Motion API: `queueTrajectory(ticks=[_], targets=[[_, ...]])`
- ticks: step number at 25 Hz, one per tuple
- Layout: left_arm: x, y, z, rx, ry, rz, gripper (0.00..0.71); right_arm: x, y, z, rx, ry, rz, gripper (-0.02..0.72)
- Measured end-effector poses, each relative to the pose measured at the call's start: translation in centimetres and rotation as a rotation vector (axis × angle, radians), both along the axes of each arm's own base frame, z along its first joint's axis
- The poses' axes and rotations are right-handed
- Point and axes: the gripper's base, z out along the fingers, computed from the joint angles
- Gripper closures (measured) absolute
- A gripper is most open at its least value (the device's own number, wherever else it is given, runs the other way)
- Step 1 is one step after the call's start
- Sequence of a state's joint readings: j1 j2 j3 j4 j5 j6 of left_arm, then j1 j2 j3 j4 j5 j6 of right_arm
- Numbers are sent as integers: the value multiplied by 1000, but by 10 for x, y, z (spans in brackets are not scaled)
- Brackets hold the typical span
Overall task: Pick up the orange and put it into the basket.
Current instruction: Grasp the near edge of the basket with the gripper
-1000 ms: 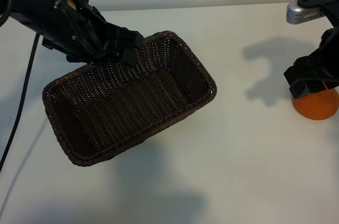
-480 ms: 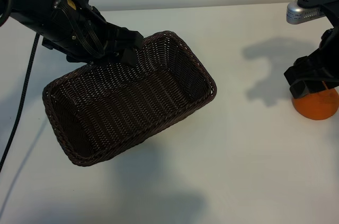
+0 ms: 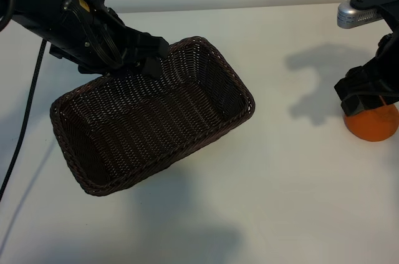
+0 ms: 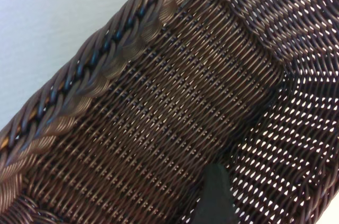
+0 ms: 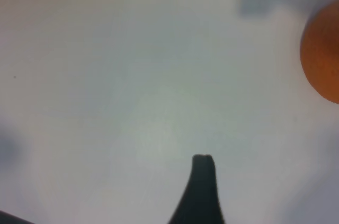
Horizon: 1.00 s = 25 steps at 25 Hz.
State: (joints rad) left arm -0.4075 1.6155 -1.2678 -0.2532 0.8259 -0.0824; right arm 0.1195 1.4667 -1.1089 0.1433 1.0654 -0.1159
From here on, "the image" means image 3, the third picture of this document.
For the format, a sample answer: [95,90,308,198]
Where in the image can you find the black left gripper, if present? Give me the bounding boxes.
[49,0,169,79]

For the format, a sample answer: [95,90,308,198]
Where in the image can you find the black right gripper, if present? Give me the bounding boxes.
[335,31,399,117]

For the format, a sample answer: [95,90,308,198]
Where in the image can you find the orange fruit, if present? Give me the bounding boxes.
[342,103,399,142]

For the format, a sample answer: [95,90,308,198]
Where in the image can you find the dark brown woven basket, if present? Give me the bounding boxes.
[49,35,256,198]

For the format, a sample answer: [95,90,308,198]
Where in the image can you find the thin black gripper wires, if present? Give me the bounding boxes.
[70,3,124,70]

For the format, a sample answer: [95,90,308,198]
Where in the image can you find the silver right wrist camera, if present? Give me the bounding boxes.
[336,0,386,30]

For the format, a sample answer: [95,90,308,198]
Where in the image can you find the black braided cable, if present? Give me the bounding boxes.
[0,0,110,203]

